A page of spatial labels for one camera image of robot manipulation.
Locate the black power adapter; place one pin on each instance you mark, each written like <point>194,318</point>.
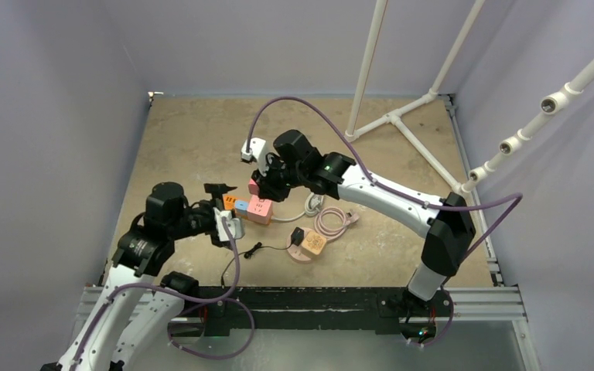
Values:
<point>297,236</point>

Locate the white pipe frame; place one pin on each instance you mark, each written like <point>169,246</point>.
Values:
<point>394,117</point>

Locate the beige cube power socket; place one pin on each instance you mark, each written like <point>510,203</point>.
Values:
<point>313,243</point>

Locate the light blue small block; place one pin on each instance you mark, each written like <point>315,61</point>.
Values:
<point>241,207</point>

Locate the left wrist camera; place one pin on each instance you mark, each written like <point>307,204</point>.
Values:
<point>228,230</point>

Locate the pink round power socket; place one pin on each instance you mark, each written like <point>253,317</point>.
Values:
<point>297,253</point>

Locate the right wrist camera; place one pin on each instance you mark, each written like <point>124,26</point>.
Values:
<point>256,150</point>

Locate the white pipe with fittings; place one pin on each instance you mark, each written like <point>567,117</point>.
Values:
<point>549,106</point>

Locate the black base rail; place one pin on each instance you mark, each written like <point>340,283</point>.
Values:
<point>382,310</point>

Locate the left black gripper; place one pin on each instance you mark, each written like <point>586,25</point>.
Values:
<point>216,192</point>

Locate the orange power strip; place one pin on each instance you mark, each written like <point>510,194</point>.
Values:
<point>229,201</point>

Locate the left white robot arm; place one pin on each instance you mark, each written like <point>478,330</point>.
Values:
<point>131,311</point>

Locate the pink square plug adapter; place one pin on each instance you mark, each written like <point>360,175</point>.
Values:
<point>253,187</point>

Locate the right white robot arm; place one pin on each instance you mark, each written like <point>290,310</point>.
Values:
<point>444,222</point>

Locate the pink cube socket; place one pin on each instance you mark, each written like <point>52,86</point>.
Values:
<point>259,210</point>

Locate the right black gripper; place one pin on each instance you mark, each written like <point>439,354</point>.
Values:
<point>267,185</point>

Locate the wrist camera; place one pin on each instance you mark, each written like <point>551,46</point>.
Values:
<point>228,230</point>
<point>256,150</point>

